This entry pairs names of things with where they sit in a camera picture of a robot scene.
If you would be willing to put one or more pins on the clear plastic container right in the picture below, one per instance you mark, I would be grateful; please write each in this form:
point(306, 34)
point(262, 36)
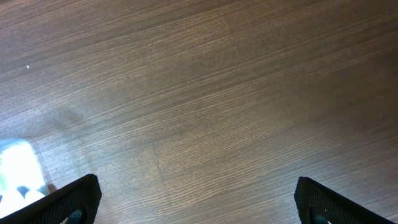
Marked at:
point(22, 179)

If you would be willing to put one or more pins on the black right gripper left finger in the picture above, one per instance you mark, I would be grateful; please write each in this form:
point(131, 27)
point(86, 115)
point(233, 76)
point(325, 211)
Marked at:
point(76, 202)

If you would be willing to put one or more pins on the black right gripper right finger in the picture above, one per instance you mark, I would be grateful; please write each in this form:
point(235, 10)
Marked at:
point(317, 204)

